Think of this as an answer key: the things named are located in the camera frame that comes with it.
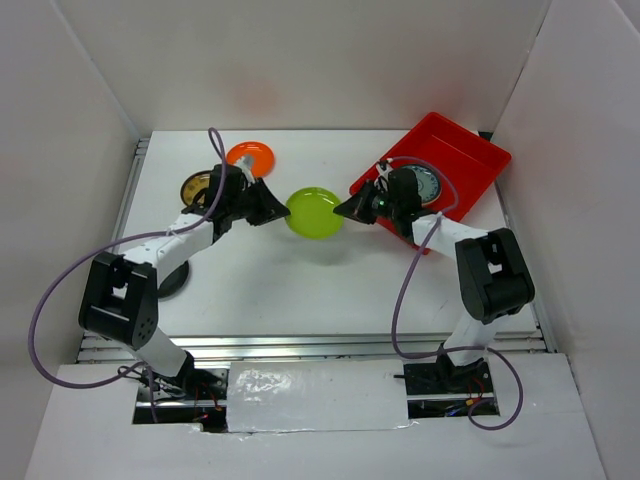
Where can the aluminium rail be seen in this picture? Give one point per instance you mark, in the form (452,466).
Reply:
(94,349)

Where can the orange plate far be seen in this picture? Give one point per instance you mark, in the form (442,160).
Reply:
(262,155)

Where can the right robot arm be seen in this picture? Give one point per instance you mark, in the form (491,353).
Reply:
(494,280)

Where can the yellow patterned dark plate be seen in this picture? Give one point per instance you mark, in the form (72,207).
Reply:
(193,189)

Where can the red plastic bin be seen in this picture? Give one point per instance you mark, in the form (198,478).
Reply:
(467,166)

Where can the blue patterned plate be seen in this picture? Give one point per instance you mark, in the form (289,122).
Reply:
(428,182)

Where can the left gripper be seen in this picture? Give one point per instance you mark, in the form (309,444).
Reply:
(270,207)

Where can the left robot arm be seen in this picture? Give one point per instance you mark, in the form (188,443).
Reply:
(121,297)

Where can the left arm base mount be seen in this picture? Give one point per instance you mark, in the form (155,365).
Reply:
(208,391)

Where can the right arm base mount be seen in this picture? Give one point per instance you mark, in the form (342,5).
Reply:
(442,377)

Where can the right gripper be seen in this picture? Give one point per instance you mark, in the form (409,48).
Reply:
(357,207)

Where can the white foil-covered panel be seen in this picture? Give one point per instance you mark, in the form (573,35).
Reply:
(341,395)

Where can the green plate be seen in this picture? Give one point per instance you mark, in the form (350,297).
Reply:
(312,213)

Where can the black plate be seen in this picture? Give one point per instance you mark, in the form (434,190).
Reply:
(174,282)

